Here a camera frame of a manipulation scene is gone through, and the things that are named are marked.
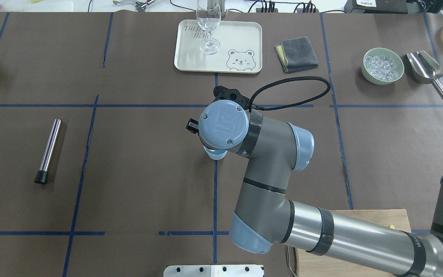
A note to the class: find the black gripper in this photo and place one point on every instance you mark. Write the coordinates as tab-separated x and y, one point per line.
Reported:
192	127

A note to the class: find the steel muddler black tip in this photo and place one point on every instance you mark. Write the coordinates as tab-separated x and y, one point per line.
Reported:
43	172

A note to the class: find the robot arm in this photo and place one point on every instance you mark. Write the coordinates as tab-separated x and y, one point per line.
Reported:
395	163

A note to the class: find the light blue plastic cup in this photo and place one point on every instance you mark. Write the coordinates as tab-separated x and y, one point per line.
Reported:
215	154

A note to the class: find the clear wine glass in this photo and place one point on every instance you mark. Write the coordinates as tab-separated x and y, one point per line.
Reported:
209	15

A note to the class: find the grey folded cloth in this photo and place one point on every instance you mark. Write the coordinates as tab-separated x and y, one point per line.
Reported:
296	55

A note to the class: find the metal reacher grabber tool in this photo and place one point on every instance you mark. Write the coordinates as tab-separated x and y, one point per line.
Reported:
140	5

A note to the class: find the green bowl with ice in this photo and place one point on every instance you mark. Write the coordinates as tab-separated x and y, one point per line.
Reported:
381	66

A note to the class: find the wooden cutting board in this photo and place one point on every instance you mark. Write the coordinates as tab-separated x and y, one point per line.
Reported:
309	265

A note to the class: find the metal ice scoop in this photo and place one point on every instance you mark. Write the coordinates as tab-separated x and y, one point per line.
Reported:
426	70

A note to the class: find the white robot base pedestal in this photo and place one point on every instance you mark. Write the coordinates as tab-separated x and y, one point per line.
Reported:
234	270

